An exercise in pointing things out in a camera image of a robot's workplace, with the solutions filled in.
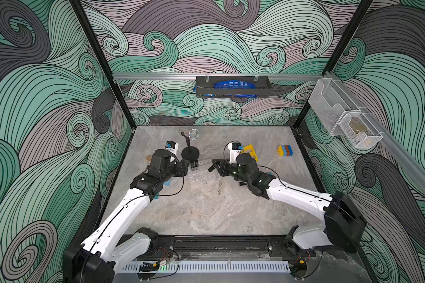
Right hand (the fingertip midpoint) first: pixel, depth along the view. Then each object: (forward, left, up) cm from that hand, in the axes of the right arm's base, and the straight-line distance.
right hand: (216, 159), depth 79 cm
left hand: (-1, +15, +2) cm, 15 cm away
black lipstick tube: (+5, +11, -12) cm, 17 cm away
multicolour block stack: (+19, -43, -19) cm, 51 cm away
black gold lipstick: (+5, +13, -12) cm, 18 cm away
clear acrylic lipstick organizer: (+1, +8, -16) cm, 18 cm away
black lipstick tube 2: (-4, +3, -1) cm, 5 cm away
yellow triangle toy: (+22, -22, -20) cm, 37 cm away
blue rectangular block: (-3, +26, -18) cm, 32 cm away
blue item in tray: (+38, -10, +15) cm, 42 cm away
